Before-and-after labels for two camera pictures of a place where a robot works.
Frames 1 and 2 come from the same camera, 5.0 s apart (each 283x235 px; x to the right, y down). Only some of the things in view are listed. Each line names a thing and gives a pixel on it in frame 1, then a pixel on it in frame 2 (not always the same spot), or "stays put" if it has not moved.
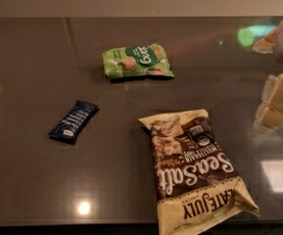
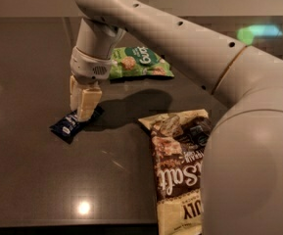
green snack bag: x=137 y=61 stays put
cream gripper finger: x=273 y=111 to x=89 y=101
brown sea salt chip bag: x=196 y=184 stays put
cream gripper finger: x=279 y=100 to x=75 y=94
